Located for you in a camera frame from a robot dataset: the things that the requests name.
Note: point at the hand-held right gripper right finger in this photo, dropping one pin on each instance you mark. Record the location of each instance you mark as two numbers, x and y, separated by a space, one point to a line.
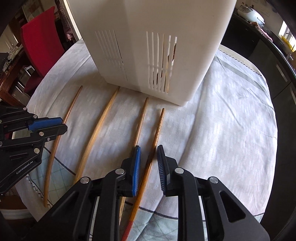
161 170

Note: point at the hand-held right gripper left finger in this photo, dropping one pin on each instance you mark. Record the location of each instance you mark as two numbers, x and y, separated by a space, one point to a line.
136 172

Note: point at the pale plastic basin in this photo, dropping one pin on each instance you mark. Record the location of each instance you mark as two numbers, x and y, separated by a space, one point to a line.
13 213

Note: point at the dark brown wooden chopstick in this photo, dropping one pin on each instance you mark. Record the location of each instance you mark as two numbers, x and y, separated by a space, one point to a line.
141 122

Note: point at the tan wooden chopstick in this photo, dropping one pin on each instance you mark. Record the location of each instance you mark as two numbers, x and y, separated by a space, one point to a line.
52 157
101 120

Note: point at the white plastic utensil holder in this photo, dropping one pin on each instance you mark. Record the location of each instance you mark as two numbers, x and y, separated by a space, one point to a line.
157 41

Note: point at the dark wooden dining table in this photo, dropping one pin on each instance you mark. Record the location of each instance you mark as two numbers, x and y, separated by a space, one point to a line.
11 78

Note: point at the brown chopstick with red end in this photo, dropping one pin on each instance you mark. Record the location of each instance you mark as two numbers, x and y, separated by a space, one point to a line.
148 171

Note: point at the white rice cooker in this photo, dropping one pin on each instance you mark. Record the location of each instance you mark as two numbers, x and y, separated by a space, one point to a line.
251 14

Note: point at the grey checked tablecloth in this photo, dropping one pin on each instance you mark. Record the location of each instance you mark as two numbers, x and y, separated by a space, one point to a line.
219 139

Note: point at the red covered chair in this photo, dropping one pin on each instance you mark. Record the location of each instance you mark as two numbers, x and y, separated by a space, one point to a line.
42 46

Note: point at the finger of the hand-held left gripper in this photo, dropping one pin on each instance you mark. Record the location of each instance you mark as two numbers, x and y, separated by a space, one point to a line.
46 122
55 131

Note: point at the yellow sponge holder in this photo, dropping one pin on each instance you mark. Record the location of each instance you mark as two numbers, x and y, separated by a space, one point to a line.
288 42

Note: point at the pink dish cloth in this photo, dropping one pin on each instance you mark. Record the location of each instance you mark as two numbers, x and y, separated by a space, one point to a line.
262 31

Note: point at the checked apron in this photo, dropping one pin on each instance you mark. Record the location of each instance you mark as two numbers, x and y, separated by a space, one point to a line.
66 20

